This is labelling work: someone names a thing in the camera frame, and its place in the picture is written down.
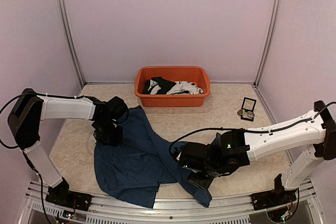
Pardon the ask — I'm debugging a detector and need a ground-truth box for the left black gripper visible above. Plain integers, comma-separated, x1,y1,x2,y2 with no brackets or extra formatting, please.
96,119,123,145

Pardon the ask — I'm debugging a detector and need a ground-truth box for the dark blue t-shirt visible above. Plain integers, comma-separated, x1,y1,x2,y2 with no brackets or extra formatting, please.
94,106,212,208

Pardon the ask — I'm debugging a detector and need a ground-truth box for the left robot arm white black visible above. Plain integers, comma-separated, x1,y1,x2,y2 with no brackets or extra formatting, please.
7,88,129,206

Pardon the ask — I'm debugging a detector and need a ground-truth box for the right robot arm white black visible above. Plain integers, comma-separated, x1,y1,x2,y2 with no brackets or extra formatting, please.
168,101,335,205

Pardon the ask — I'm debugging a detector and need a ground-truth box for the black and white garment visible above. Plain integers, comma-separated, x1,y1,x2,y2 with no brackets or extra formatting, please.
142,77,204,95

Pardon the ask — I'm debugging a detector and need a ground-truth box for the black square display box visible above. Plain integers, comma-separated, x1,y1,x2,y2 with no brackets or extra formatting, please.
240,97,257,122

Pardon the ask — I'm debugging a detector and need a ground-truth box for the orange plastic tub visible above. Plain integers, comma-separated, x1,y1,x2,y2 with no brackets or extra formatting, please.
134,66,211,107

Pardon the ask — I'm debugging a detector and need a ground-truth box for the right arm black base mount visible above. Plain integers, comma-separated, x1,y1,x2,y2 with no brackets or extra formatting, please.
251,190,297,211

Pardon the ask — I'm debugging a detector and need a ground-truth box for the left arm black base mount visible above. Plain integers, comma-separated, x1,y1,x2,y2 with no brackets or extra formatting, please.
46,191,92,211

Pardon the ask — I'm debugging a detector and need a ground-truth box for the left aluminium corner post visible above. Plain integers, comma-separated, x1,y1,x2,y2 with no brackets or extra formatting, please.
57,0,86,88

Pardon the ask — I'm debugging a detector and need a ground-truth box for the aluminium corner post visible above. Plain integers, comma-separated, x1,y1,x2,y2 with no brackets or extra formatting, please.
57,0,86,88
254,0,281,89

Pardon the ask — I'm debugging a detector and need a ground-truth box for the right aluminium corner post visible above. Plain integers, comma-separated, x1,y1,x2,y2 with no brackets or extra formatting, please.
254,0,281,89

